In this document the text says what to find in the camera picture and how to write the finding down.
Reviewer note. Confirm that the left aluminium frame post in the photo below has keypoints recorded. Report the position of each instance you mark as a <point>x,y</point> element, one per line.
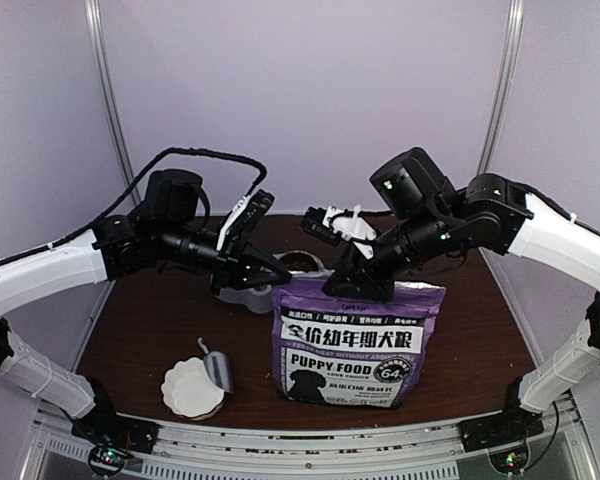
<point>97,36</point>

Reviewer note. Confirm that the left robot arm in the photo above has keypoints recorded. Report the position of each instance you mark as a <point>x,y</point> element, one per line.
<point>161,228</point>

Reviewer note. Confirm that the aluminium frame post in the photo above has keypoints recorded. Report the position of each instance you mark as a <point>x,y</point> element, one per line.
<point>97,36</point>
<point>510,48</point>

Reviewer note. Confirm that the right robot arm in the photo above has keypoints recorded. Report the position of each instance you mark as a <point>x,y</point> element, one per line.
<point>491,212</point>

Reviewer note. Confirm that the metal food scoop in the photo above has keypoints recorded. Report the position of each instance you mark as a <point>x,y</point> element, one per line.
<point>217,366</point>

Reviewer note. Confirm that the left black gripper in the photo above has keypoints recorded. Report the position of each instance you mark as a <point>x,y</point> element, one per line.
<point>233,262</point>

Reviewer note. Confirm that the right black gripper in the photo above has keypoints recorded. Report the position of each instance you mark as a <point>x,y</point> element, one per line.
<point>356,269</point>

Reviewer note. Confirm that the white scalloped ceramic dish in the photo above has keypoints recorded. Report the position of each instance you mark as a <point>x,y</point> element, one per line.
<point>188,391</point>

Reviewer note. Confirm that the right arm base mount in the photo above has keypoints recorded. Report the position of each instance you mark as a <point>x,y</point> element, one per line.
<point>499,429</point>

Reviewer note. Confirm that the front aluminium rail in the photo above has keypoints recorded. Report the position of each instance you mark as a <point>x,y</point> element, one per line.
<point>431,450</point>

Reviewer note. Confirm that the right aluminium frame post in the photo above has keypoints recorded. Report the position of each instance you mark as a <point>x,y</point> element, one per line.
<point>510,48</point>

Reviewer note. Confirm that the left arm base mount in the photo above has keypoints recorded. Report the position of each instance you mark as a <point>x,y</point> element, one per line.
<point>127,435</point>

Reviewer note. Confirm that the right circuit board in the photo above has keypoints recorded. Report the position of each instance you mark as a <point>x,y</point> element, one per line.
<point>510,461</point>

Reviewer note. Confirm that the left circuit board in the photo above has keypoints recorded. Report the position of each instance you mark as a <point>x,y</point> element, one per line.
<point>107,460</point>

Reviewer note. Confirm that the right steel feeder bowl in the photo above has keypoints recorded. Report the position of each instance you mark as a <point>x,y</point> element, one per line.
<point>318,261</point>

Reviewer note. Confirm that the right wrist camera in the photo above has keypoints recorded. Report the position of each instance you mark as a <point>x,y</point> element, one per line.
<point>333,225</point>

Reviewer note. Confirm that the grey double pet feeder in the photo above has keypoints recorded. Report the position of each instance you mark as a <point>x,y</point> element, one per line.
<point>257,300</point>

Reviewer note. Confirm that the purple puppy food bag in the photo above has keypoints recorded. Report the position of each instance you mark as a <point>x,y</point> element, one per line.
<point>346,352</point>

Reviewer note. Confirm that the circuit board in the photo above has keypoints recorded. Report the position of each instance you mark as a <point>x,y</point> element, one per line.
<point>510,461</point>
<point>107,460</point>

